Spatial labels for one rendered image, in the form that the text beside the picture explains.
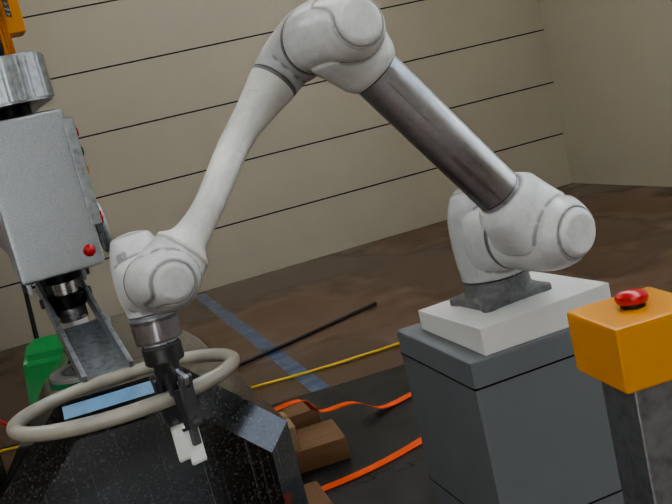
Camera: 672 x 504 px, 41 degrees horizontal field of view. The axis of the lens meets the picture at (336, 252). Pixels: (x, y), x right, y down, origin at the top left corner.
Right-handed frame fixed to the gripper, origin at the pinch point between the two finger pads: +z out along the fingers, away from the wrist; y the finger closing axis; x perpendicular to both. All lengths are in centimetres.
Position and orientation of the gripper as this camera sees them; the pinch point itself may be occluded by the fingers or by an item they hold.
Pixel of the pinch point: (189, 444)
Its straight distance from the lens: 176.4
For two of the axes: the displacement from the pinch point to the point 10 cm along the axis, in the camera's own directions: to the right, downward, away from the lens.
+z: 2.5, 9.6, 0.9
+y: -6.0, 0.8, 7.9
